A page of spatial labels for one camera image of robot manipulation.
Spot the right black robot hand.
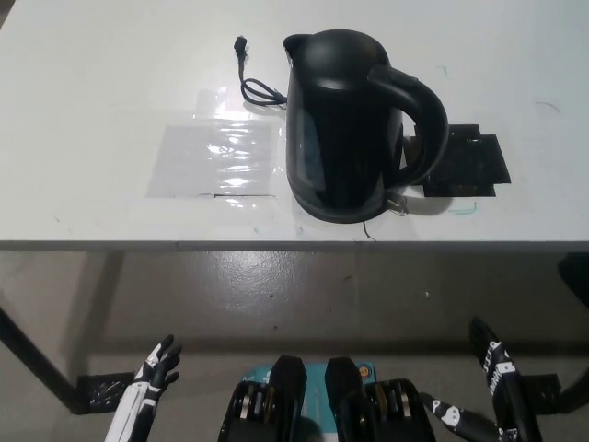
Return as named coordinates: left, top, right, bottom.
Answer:
left=419, top=316, right=547, bottom=442

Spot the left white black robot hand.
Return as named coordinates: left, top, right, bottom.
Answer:
left=103, top=334, right=183, bottom=442

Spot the black electric kettle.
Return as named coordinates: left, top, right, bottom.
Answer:
left=281, top=29, right=450, bottom=226

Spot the black table leg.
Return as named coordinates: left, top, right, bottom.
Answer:
left=0, top=304, right=78, bottom=414
left=558, top=370, right=589, bottom=413

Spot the dark object beside table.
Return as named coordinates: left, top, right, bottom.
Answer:
left=557, top=254, right=589, bottom=297

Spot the large clear plastic sheet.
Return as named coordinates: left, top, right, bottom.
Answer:
left=145, top=120, right=290, bottom=200

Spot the black power cord with plug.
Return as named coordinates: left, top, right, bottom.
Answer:
left=233, top=36, right=290, bottom=111

